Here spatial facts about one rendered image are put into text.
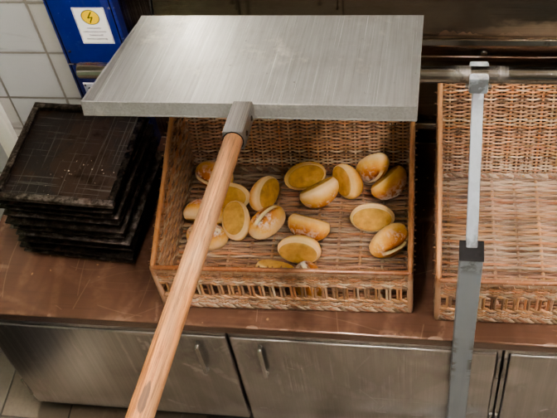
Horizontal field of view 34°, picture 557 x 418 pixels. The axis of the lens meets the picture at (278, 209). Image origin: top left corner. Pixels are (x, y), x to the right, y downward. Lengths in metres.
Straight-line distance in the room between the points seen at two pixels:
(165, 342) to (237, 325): 0.93
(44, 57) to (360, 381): 1.07
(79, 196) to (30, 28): 0.44
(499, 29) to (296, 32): 0.48
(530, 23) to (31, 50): 1.15
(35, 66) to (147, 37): 0.60
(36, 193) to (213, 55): 0.59
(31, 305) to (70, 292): 0.09
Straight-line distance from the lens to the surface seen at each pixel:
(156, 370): 1.04
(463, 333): 1.82
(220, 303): 2.01
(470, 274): 1.64
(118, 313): 2.07
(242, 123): 1.40
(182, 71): 1.62
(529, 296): 1.89
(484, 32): 1.99
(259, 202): 2.10
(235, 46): 1.68
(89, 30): 2.12
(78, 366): 2.33
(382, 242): 2.00
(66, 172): 2.06
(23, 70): 2.33
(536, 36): 1.99
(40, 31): 2.22
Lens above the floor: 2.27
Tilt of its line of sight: 52 degrees down
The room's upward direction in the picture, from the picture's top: 10 degrees counter-clockwise
